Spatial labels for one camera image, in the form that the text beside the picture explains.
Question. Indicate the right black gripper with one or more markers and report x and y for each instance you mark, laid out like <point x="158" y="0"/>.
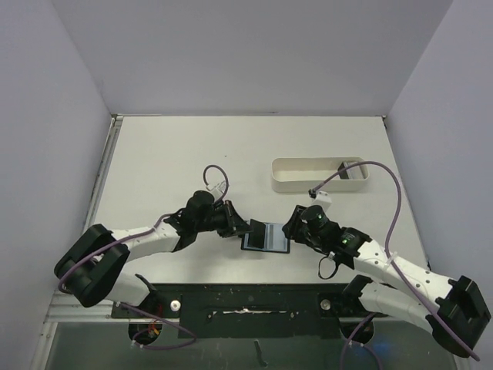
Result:
<point x="294" y="226"/>

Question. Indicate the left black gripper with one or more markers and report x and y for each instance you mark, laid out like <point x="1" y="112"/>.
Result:
<point x="234" y="224"/>

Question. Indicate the silver VIP credit card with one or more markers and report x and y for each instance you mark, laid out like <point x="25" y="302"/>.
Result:
<point x="275" y="239"/>

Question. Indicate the black VIP credit card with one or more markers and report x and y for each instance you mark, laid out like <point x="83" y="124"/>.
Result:
<point x="257" y="235"/>

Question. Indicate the black card holder wallet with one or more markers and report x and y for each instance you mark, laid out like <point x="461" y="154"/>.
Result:
<point x="265" y="237"/>

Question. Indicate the stack of silver credit cards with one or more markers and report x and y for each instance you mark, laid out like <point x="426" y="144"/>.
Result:
<point x="353" y="173"/>

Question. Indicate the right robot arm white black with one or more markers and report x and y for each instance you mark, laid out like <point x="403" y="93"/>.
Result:
<point x="453" y="311"/>

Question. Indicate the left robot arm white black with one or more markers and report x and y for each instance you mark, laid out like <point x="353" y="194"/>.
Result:
<point x="92" y="269"/>

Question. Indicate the white oblong plastic tray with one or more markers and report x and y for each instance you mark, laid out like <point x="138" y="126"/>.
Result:
<point x="298" y="175"/>

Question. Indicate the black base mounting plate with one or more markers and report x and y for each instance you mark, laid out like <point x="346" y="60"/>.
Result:
<point x="257" y="310"/>

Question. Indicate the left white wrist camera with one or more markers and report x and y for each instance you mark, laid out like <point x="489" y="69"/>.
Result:
<point x="217" y="189"/>

